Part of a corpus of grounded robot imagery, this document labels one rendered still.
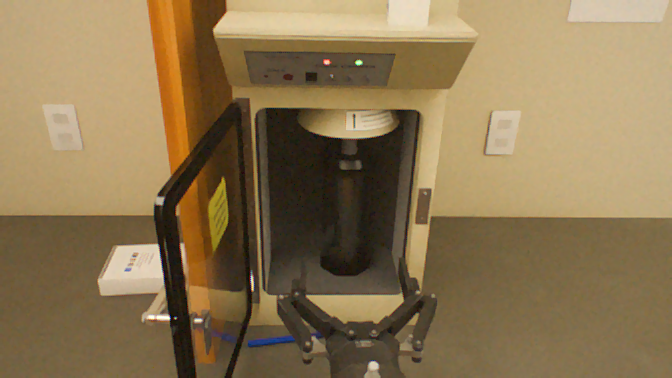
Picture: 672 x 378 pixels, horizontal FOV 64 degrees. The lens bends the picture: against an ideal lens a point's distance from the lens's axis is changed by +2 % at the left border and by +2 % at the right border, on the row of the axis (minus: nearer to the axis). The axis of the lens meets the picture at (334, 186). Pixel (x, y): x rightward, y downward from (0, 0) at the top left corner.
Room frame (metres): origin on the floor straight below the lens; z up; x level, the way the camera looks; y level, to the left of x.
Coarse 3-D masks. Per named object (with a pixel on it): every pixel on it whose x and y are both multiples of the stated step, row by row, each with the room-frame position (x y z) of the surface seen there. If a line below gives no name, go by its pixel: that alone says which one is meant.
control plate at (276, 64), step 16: (256, 64) 0.69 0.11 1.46; (272, 64) 0.69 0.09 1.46; (288, 64) 0.69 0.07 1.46; (304, 64) 0.69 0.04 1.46; (320, 64) 0.69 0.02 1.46; (336, 64) 0.70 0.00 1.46; (352, 64) 0.70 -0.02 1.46; (368, 64) 0.70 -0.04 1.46; (384, 64) 0.70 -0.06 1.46; (256, 80) 0.72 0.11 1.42; (272, 80) 0.72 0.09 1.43; (304, 80) 0.72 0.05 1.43; (320, 80) 0.73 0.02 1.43; (336, 80) 0.73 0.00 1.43; (352, 80) 0.73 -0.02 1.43; (368, 80) 0.73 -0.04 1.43; (384, 80) 0.73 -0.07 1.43
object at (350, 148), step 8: (344, 144) 0.86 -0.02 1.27; (352, 144) 0.85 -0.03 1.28; (328, 152) 0.86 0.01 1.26; (336, 152) 0.86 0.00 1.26; (344, 152) 0.86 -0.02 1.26; (352, 152) 0.85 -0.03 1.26; (360, 152) 0.87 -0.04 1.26; (368, 152) 0.87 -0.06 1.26; (328, 160) 0.85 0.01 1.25; (336, 160) 0.84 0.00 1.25; (344, 160) 0.83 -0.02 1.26; (352, 160) 0.83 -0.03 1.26; (360, 160) 0.84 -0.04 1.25; (368, 160) 0.84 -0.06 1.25; (344, 168) 0.82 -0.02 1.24; (352, 168) 0.82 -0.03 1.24; (360, 168) 0.83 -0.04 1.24
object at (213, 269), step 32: (224, 160) 0.65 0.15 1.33; (160, 192) 0.46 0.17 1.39; (192, 192) 0.53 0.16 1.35; (224, 192) 0.64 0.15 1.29; (160, 224) 0.44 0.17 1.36; (192, 224) 0.52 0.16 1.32; (224, 224) 0.63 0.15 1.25; (160, 256) 0.44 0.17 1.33; (192, 256) 0.50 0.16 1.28; (224, 256) 0.62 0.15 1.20; (192, 288) 0.49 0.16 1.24; (224, 288) 0.61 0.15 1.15; (224, 320) 0.59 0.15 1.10; (224, 352) 0.58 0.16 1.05
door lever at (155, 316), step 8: (160, 296) 0.52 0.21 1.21; (152, 304) 0.51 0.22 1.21; (160, 304) 0.51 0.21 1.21; (144, 312) 0.49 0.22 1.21; (152, 312) 0.49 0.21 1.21; (160, 312) 0.50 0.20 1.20; (144, 320) 0.48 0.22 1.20; (152, 320) 0.48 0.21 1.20; (160, 320) 0.48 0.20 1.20; (168, 320) 0.48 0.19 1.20
